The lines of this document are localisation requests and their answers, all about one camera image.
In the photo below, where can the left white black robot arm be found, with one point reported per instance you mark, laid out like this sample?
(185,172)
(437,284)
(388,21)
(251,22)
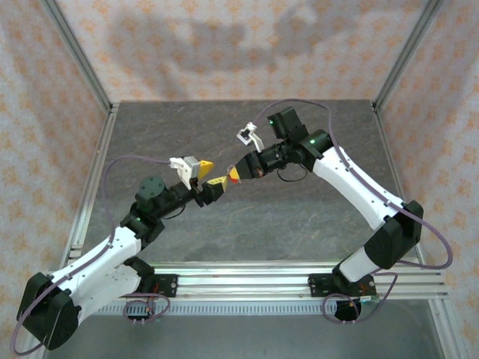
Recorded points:
(93,261)

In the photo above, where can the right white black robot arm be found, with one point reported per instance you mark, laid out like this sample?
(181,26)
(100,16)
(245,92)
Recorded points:
(355,187)

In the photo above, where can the grey metal panel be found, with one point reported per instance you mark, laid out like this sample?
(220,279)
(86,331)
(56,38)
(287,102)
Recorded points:
(239,336)

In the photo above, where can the small green circuit board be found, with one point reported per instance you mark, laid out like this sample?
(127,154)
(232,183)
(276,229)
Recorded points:
(370,298)

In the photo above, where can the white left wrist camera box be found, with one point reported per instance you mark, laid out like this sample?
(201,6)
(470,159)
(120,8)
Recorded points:
(183,168)

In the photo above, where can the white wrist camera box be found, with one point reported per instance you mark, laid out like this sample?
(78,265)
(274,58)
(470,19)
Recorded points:
(250,135)
(183,168)

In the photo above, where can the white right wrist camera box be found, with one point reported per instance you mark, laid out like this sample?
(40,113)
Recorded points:
(250,135)

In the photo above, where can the aluminium table side rail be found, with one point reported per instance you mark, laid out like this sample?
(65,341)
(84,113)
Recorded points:
(389,157)
(103,149)

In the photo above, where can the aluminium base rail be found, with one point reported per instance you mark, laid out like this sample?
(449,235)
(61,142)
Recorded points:
(239,280)

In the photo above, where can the aluminium frame post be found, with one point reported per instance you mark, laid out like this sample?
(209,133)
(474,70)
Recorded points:
(76,52)
(408,52)

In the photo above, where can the aluminium frame leg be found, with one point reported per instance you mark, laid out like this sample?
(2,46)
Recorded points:
(446,329)

